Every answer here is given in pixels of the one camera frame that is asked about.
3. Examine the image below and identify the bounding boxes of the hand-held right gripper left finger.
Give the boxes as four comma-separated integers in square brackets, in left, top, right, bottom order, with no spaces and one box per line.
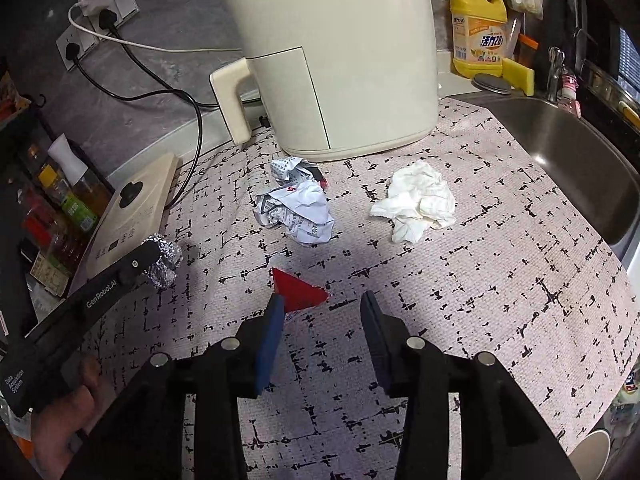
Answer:
[65,292,286,480]

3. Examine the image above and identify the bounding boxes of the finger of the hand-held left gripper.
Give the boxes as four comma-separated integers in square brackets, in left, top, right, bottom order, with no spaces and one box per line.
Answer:
[125,240,161,286]

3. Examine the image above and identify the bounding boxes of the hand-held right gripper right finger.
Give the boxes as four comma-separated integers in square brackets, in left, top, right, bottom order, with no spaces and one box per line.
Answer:
[360,290,581,480]

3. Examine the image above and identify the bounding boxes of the aluminium foil ball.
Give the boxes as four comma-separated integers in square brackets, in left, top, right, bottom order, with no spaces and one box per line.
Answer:
[145,232,182,291]

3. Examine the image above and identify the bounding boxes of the red paper carton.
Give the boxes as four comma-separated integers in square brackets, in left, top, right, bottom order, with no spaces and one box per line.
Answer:
[271,267,331,320]

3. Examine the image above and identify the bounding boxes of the person's left hand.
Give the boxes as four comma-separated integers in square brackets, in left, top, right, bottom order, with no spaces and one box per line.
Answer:
[30,355,118,478]

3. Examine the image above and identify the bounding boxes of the cream flat appliance black knob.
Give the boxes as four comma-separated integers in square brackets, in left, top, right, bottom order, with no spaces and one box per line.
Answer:
[67,152,181,301]

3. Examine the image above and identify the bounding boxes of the green label bottle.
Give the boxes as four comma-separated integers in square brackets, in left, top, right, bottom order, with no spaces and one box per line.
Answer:
[37,165,98,232]

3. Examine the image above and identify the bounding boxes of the red label bottle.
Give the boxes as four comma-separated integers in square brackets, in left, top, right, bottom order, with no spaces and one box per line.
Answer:
[22,200,81,261]

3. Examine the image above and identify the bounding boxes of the grey patterned counter mat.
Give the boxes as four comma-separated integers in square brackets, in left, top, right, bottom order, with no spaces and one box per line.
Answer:
[75,95,640,480]

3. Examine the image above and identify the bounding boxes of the white cap oil bottle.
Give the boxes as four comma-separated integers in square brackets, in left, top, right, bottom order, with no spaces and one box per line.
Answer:
[47,134,108,201]

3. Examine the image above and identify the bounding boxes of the crumpled printed white paper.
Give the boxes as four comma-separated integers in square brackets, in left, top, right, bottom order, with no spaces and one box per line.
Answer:
[254,179,336,247]

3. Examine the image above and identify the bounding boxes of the crumpled white tissue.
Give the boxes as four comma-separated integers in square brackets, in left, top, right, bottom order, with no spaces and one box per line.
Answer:
[369,160,457,245]

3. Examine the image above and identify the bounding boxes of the black shelf rack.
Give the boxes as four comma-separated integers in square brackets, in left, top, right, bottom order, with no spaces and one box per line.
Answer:
[0,105,86,341]

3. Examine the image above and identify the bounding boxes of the white round bin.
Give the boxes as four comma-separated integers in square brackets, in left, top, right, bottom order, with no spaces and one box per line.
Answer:
[570,429,613,480]

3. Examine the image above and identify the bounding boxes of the cream air fryer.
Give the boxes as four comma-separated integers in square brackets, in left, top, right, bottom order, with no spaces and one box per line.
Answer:
[209,0,441,162]

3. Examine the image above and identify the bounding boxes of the stainless steel sink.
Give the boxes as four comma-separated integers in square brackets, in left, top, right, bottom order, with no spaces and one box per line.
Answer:
[470,95,640,261]

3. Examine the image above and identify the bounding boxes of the grey sink plug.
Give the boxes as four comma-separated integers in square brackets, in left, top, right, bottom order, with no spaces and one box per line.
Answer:
[471,73,513,95]

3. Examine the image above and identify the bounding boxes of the yellow sponge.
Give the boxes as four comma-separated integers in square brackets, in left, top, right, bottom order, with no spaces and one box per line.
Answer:
[501,57,536,97]

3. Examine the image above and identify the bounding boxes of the yellow dish soap bottle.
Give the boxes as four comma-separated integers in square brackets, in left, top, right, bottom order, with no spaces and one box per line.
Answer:
[449,0,506,78]

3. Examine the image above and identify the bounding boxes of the orange clear plastic packet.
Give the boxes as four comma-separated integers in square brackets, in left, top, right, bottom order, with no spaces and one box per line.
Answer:
[515,34,538,68]

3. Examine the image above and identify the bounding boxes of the window with blinds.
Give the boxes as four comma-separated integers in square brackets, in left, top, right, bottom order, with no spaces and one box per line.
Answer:
[617,25,640,101]

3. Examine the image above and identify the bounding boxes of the white charging cable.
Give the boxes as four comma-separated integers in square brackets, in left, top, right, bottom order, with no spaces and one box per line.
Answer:
[69,0,243,53]

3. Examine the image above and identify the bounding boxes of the white wall socket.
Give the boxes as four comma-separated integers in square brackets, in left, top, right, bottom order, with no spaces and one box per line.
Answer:
[77,0,141,31]
[56,27,101,72]

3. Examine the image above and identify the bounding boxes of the steel tray with yellow handle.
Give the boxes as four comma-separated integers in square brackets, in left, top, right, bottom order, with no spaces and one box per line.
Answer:
[582,60,640,128]

